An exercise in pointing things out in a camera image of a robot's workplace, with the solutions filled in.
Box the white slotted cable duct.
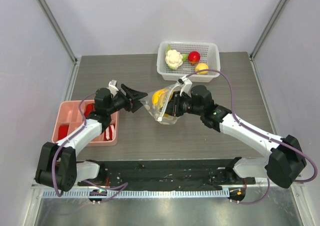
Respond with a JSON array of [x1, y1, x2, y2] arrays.
[[41, 188, 231, 199]]

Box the pink compartment tray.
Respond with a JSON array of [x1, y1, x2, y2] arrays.
[[51, 100, 120, 147]]

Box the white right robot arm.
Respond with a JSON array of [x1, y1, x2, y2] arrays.
[[160, 85, 307, 189]]

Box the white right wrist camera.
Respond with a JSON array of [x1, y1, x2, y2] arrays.
[[178, 75, 193, 96]]

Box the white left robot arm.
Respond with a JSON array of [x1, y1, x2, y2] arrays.
[[35, 81, 148, 197]]

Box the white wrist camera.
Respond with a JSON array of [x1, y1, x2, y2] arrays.
[[178, 75, 193, 96], [107, 80, 119, 97]]

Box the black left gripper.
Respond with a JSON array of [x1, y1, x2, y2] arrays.
[[106, 84, 147, 115]]

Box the white fake cauliflower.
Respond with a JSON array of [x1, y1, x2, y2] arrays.
[[165, 45, 189, 70]]

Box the white perforated plastic basket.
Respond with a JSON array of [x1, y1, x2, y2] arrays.
[[156, 41, 221, 81]]

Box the red fake pomegranate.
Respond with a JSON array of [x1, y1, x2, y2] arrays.
[[187, 51, 201, 64]]

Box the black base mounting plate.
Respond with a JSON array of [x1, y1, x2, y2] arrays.
[[91, 159, 256, 192]]

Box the yellow fake lemon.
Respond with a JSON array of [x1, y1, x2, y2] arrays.
[[195, 63, 209, 75]]

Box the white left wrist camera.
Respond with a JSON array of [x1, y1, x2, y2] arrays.
[[107, 80, 119, 97]]

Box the clear zip top bag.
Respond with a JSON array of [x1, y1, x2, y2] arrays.
[[139, 83, 182, 125]]

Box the red white striped cloth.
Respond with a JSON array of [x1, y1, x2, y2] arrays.
[[104, 124, 116, 141]]

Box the red cloth lower left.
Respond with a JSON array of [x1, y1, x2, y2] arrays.
[[57, 124, 69, 141]]

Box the red cloth upper compartment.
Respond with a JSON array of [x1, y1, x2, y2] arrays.
[[84, 103, 95, 118]]

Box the yellow fake bananas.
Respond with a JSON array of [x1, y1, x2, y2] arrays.
[[151, 89, 173, 110]]

